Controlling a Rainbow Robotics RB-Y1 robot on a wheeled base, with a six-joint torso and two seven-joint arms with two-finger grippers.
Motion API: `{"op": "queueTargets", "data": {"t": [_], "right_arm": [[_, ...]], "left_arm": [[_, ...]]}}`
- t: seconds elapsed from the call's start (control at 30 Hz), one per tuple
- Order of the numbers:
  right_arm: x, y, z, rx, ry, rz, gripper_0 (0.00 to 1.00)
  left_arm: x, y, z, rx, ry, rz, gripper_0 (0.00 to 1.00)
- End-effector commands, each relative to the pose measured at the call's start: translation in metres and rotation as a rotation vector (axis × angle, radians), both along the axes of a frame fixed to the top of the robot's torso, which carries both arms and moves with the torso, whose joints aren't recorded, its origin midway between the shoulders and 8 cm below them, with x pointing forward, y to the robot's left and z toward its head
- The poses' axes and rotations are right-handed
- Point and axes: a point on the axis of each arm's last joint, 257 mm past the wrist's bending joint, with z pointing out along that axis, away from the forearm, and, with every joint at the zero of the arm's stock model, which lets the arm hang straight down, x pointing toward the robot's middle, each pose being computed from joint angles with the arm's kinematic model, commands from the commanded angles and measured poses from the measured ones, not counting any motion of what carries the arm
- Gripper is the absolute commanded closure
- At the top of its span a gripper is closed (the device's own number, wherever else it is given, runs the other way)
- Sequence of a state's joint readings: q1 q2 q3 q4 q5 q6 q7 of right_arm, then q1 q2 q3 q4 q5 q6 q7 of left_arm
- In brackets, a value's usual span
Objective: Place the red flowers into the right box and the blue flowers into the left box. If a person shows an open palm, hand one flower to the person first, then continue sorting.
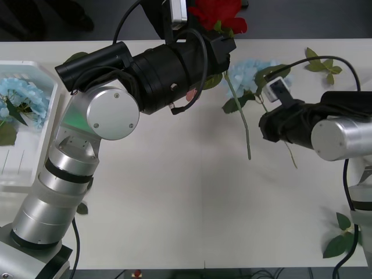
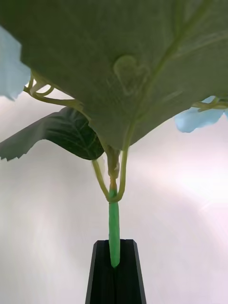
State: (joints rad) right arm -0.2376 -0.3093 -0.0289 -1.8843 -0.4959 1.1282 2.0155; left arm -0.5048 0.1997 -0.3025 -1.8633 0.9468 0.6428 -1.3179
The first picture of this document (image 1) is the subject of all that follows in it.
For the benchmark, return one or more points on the green leaf twig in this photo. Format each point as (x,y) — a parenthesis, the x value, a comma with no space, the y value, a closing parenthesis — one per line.
(82,208)
(319,65)
(335,247)

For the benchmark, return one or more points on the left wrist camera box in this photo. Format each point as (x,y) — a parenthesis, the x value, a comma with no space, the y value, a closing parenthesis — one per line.
(178,13)

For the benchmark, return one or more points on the single green leaf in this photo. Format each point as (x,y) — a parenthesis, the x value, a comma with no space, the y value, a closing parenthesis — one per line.
(76,56)

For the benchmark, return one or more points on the red rose with small bud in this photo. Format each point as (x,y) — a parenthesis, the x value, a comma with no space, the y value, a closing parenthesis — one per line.
(209,14)

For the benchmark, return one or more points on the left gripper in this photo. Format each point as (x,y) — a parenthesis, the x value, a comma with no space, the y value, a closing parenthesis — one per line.
(215,62)

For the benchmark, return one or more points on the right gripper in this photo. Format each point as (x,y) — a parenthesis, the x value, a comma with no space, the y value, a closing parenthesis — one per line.
(273,126)

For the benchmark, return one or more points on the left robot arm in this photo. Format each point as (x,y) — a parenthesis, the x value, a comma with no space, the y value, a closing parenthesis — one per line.
(113,110)

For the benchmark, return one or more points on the red button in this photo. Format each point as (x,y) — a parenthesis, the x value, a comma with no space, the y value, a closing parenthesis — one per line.
(137,274)

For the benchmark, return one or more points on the person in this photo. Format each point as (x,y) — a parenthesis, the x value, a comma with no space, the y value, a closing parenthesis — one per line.
(84,21)

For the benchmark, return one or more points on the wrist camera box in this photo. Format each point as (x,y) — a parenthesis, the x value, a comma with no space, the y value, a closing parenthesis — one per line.
(178,13)
(276,88)

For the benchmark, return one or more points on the shallow white box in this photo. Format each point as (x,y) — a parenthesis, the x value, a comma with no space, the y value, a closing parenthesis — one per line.
(29,157)

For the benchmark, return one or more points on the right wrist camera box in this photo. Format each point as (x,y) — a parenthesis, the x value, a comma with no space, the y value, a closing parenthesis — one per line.
(276,88)

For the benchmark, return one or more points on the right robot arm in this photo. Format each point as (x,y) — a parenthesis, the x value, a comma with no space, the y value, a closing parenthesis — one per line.
(337,136)

